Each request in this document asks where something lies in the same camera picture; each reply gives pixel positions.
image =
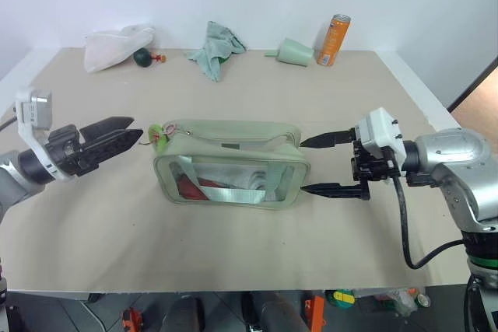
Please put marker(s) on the pale green plastic cup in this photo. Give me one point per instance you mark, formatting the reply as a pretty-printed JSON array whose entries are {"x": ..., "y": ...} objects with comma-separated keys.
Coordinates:
[{"x": 295, "y": 52}]

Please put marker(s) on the red fabric item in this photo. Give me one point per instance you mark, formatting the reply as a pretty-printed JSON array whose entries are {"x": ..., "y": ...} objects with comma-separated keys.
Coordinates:
[{"x": 188, "y": 188}]

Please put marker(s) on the orange bracket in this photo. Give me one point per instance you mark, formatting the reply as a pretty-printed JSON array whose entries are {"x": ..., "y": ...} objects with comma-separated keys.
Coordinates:
[{"x": 315, "y": 312}]

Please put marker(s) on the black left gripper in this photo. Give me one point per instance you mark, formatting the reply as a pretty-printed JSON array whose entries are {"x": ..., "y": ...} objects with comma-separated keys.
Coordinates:
[{"x": 66, "y": 151}]

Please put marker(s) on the large dark rounded shape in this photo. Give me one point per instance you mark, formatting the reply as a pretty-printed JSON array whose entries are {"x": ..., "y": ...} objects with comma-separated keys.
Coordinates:
[{"x": 278, "y": 314}]

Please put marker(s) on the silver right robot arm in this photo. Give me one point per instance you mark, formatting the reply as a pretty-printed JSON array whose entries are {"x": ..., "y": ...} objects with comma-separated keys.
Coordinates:
[{"x": 463, "y": 165}]

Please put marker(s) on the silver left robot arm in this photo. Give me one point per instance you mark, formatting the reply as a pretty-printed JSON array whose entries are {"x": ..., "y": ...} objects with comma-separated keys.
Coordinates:
[{"x": 11, "y": 186}]

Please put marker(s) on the clear plastic bag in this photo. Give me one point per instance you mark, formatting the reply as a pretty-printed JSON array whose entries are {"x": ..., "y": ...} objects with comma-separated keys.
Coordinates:
[{"x": 402, "y": 301}]

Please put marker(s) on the brown wooden panel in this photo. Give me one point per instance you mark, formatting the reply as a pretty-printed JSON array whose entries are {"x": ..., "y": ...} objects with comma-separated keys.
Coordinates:
[{"x": 480, "y": 102}]

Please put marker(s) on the beige table mat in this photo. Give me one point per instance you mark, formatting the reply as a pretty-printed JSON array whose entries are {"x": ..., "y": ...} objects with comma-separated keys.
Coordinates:
[{"x": 233, "y": 250}]

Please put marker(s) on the green zip pouch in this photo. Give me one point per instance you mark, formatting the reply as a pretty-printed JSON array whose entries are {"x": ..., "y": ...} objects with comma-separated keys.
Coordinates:
[{"x": 233, "y": 133}]

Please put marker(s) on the orange clamp tool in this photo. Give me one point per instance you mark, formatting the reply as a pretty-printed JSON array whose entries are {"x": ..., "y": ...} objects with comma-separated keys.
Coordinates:
[{"x": 129, "y": 320}]

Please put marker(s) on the green yellow toy block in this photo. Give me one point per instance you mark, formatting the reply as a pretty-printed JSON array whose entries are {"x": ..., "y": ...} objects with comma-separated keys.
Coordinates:
[{"x": 342, "y": 298}]

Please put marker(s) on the orange drink can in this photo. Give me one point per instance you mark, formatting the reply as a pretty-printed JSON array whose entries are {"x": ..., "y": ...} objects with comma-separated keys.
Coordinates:
[{"x": 332, "y": 42}]

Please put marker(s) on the crumpled green cloth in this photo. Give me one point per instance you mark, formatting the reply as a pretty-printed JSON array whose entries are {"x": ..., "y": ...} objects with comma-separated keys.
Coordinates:
[{"x": 212, "y": 54}]

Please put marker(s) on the silver foil packet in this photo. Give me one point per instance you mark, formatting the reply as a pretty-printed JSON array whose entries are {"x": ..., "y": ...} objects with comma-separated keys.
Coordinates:
[{"x": 233, "y": 194}]

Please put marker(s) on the small red orange toy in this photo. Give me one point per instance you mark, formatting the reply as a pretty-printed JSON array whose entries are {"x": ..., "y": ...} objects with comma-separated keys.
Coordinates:
[{"x": 158, "y": 58}]

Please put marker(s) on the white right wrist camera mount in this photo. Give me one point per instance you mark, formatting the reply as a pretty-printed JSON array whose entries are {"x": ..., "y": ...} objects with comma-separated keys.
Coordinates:
[{"x": 379, "y": 130}]

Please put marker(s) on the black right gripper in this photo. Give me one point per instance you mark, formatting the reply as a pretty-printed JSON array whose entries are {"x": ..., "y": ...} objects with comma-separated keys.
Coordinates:
[{"x": 375, "y": 166}]

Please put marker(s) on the dark green toy ball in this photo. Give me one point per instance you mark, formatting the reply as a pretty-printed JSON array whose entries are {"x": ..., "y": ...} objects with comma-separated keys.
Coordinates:
[{"x": 142, "y": 57}]

